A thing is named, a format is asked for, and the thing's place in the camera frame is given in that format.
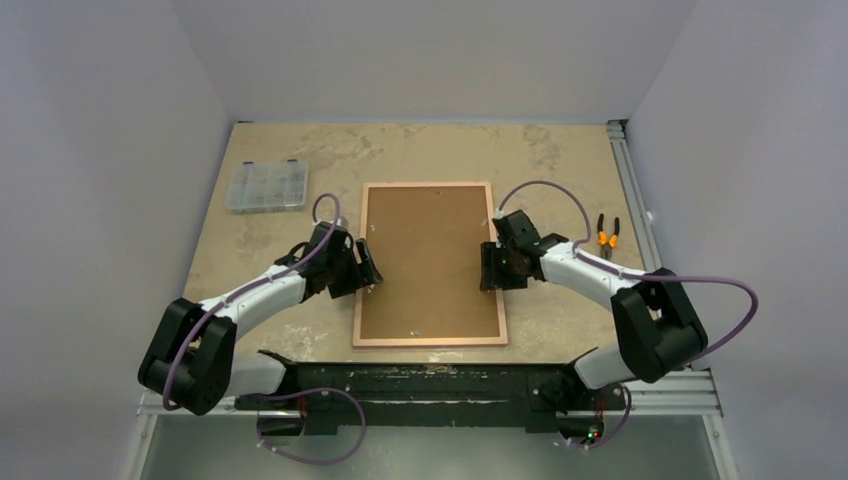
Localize pink wooden picture frame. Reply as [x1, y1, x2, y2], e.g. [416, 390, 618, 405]
[351, 181, 509, 349]

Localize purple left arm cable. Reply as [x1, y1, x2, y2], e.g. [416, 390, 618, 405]
[162, 192, 368, 468]

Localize brown cardboard backing board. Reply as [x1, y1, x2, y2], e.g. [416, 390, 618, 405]
[358, 186, 503, 340]

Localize clear plastic organizer box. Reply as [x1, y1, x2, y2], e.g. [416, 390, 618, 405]
[225, 159, 310, 214]

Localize yellow black pliers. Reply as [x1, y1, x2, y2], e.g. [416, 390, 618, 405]
[596, 213, 620, 260]

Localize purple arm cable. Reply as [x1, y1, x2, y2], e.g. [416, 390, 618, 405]
[491, 180, 761, 452]
[162, 192, 368, 468]

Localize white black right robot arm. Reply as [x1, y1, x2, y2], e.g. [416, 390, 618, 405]
[480, 210, 708, 407]

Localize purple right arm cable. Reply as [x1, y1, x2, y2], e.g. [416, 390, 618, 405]
[491, 180, 761, 452]

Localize aluminium rail frame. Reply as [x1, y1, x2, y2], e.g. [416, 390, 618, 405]
[122, 119, 740, 480]

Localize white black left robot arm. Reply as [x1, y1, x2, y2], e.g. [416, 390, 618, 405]
[137, 222, 383, 415]

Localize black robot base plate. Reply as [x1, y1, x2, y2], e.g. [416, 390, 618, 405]
[235, 362, 626, 436]

